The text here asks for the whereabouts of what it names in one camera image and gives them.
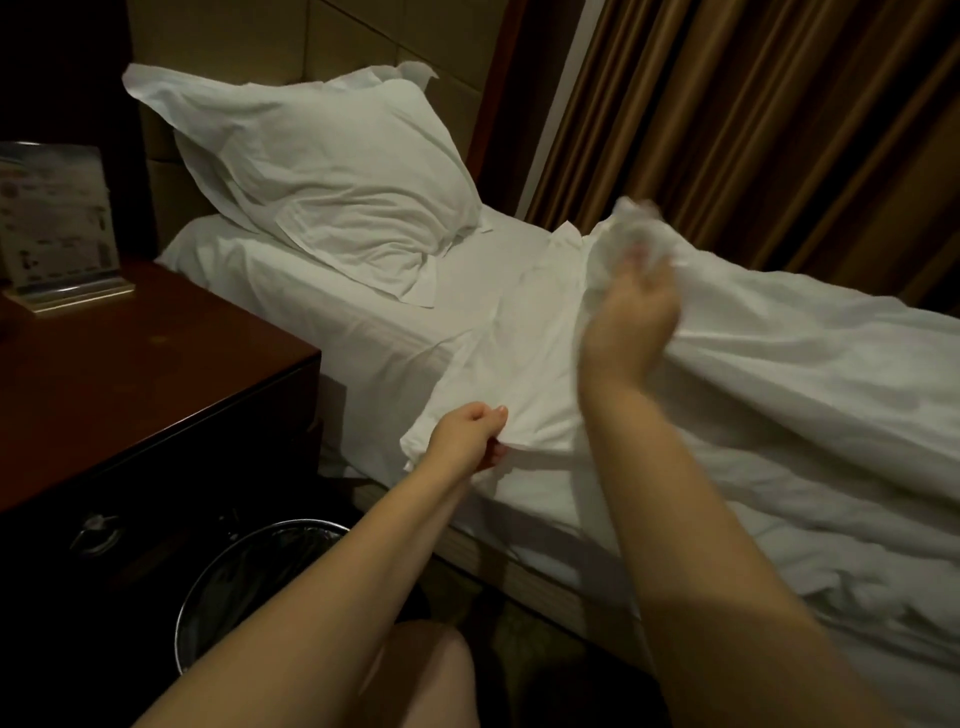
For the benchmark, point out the person's left hand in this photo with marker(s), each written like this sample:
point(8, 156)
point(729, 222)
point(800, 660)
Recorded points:
point(465, 438)

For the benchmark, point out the person's right hand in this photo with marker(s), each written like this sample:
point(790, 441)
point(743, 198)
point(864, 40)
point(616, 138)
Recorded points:
point(630, 323)

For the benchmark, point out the white bed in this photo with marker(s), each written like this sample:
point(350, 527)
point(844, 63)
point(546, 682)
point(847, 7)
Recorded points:
point(375, 315)

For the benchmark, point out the white duvet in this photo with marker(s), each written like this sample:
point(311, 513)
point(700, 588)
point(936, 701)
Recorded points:
point(780, 390)

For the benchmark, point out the white pillow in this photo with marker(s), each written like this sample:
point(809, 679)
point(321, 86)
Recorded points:
point(315, 165)

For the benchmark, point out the person's left forearm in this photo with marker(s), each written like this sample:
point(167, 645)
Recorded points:
point(300, 630)

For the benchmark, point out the person's right forearm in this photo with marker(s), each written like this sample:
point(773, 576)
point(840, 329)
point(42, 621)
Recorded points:
point(720, 570)

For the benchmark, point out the person's right leg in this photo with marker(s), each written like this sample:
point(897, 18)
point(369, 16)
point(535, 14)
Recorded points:
point(420, 675)

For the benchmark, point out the brown curtain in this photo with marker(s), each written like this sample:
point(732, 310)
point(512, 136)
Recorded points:
point(750, 120)

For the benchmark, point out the black trash bin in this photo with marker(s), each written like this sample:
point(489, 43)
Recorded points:
point(255, 585)

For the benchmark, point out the dark wooden nightstand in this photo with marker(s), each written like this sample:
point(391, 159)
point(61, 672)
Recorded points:
point(135, 450)

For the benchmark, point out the tan padded headboard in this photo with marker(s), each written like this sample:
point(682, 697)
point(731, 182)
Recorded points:
point(300, 38)

